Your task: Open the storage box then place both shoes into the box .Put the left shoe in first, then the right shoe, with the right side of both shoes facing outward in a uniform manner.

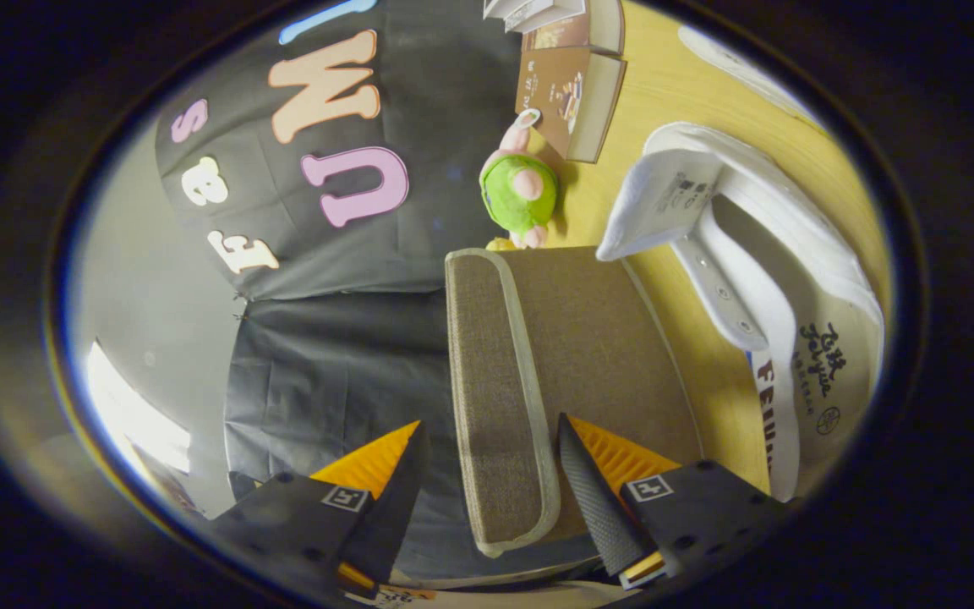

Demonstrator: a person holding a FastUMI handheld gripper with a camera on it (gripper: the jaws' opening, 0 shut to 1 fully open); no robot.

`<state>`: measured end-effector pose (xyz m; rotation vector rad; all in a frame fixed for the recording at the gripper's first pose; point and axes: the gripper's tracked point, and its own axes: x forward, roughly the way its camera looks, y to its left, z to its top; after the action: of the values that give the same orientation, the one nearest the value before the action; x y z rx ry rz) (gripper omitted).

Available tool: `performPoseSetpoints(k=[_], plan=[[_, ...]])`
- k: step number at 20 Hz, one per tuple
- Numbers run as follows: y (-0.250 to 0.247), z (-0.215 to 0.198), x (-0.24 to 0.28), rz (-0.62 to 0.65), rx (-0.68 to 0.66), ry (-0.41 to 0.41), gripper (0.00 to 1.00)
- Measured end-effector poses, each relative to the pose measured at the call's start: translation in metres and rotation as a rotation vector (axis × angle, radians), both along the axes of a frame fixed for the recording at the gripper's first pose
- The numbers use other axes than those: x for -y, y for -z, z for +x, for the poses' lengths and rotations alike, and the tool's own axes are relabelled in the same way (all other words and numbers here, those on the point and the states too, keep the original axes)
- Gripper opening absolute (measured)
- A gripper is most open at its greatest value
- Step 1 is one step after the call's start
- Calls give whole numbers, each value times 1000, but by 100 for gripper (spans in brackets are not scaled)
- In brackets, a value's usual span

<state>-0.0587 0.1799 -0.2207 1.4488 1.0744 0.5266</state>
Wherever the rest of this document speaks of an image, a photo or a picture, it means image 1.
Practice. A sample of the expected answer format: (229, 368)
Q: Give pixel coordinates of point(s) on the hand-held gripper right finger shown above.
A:
(601, 516)

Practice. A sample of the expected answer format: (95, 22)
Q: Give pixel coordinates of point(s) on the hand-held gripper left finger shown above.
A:
(394, 516)

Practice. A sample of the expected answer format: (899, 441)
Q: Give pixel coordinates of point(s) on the beige fabric storage box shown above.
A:
(588, 338)

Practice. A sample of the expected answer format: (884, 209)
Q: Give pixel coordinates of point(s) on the white canvas shoe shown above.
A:
(825, 296)
(741, 68)

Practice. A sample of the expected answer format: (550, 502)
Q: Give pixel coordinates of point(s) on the black backdrop cloth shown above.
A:
(326, 355)

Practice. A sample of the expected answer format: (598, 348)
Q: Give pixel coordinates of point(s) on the pink plush toy green shorts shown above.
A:
(521, 190)

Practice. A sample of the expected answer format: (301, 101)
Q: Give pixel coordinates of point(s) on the brown book with illustration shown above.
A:
(555, 85)

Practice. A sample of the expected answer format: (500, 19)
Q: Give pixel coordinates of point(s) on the thick brown book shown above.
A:
(571, 34)

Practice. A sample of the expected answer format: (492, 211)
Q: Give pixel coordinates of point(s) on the white patterned book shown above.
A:
(546, 13)

